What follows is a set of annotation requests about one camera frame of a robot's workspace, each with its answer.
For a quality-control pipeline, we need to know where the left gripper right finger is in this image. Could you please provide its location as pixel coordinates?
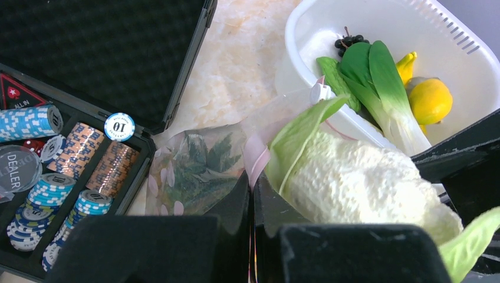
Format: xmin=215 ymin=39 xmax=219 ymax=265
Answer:
xmin=253 ymin=175 xmax=450 ymax=282

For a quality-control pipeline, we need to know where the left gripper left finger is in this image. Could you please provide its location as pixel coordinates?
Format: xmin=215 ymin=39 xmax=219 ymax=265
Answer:
xmin=45 ymin=173 xmax=250 ymax=282

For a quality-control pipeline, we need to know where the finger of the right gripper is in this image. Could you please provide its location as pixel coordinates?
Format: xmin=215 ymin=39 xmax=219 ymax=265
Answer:
xmin=412 ymin=110 xmax=499 ymax=225

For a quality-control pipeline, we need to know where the toy pineapple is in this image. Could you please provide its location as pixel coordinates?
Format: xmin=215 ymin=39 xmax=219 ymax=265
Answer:
xmin=160 ymin=130 xmax=244 ymax=215

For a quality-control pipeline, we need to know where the white toy cauliflower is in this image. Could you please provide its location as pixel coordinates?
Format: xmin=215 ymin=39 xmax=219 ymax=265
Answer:
xmin=265 ymin=96 xmax=499 ymax=282

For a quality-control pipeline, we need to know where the clear pink-dotted zip bag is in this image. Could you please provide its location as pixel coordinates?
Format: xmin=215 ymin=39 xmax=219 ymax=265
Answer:
xmin=145 ymin=77 xmax=338 ymax=216

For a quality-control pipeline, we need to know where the white oval plastic basket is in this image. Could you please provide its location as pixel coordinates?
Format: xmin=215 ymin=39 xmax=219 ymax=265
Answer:
xmin=275 ymin=1 xmax=499 ymax=156

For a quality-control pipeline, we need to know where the yellow toy bell pepper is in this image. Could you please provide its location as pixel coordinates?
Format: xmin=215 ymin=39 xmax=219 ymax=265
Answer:
xmin=396 ymin=51 xmax=417 ymax=86

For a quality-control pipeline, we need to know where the green toy bok choy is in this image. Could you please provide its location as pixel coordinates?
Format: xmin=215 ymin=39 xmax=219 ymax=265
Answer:
xmin=316 ymin=41 xmax=431 ymax=156

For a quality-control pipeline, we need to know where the white blue poker chip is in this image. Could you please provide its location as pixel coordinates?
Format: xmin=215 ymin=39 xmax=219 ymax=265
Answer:
xmin=104 ymin=113 xmax=135 ymax=142

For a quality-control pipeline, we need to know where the black toy grape cluster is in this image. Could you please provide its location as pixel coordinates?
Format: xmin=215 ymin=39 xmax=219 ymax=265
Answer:
xmin=334 ymin=27 xmax=370 ymax=57

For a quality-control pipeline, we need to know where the black poker chip case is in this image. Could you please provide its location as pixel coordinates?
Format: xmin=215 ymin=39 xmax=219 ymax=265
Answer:
xmin=0 ymin=0 xmax=219 ymax=283

